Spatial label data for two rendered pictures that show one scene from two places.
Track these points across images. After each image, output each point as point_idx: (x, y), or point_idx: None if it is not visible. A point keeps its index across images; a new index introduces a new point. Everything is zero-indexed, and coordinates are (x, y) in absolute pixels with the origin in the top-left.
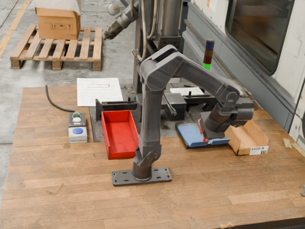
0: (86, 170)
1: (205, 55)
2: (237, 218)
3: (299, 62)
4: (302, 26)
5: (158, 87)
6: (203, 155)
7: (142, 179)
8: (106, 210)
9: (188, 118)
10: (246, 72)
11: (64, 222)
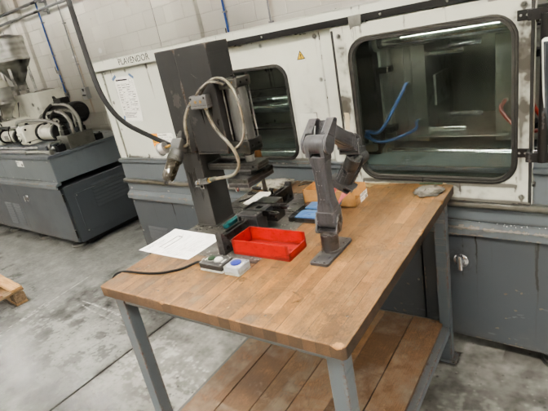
0: (289, 276)
1: (258, 156)
2: (418, 226)
3: None
4: (309, 101)
5: (331, 149)
6: None
7: (338, 249)
8: (351, 277)
9: (285, 213)
10: None
11: (344, 301)
